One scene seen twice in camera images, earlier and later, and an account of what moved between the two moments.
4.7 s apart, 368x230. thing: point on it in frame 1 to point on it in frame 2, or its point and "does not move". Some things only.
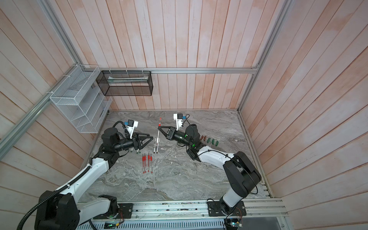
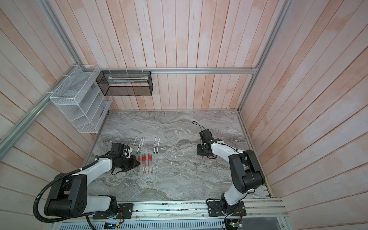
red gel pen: (144, 162) does not move
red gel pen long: (151, 159) does not move
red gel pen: (143, 163) does not move
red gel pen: (159, 124) to (139, 159)
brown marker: (154, 145) does not move
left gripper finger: (142, 135) to (136, 163)
